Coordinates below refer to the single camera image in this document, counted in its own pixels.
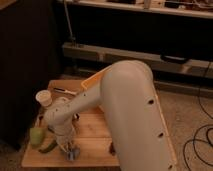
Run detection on black spoon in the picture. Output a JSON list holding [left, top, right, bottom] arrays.
[[38, 115, 43, 127]]

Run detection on upper wooden shelf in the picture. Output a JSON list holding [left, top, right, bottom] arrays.
[[57, 0, 213, 19]]

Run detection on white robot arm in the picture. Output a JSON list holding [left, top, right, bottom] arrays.
[[44, 60, 177, 171]]

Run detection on black floor cables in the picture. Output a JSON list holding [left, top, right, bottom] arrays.
[[184, 62, 213, 168]]

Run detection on dark grape bunch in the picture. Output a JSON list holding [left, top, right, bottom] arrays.
[[109, 142, 116, 156]]

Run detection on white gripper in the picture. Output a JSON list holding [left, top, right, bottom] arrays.
[[55, 129, 76, 153]]

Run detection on wooden board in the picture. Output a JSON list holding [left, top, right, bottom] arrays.
[[21, 79, 128, 168]]

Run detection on green chili pepper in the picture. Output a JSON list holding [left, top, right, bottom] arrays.
[[38, 140, 57, 154]]

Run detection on grey towel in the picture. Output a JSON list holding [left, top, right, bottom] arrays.
[[67, 148, 80, 161]]

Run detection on yellow plastic tray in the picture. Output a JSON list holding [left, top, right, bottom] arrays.
[[81, 67, 108, 90]]

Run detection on long metal shelf rail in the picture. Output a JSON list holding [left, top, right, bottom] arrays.
[[62, 42, 213, 79]]

